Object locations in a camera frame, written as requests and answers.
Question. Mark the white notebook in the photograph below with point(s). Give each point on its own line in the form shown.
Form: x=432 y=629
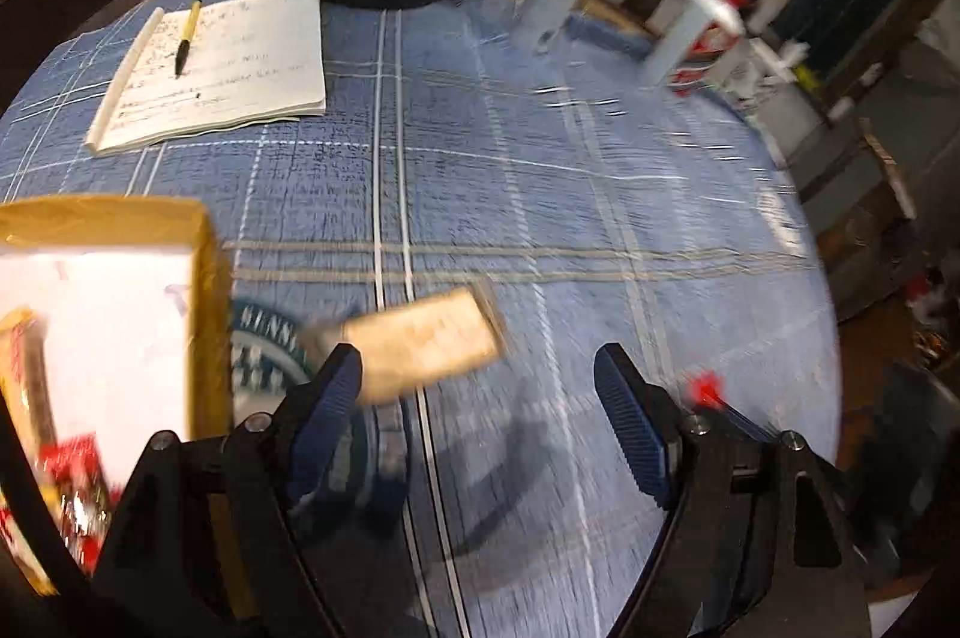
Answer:
x=225 y=60

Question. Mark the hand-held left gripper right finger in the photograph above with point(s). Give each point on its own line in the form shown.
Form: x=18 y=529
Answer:
x=634 y=437

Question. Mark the red foil snack packet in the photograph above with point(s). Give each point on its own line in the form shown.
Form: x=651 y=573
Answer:
x=75 y=484

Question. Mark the round logo mat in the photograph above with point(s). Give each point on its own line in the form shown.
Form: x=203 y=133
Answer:
x=262 y=357

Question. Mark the large yellow cracker packet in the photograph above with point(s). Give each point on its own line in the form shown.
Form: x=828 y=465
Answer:
x=22 y=383

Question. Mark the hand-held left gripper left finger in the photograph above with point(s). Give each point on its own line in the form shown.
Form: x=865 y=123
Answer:
x=324 y=429

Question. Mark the yellow black pen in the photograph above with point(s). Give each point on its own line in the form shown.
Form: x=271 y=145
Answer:
x=185 y=38

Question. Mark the tan cracker bar packet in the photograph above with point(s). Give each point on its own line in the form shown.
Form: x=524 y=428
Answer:
x=427 y=345

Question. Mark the yellow cardboard box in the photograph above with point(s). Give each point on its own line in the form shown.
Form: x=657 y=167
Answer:
x=112 y=308

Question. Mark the red white carton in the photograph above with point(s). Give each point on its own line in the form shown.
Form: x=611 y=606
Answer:
x=694 y=45

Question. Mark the blue plaid tablecloth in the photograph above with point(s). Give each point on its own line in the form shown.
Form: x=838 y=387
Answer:
x=562 y=218

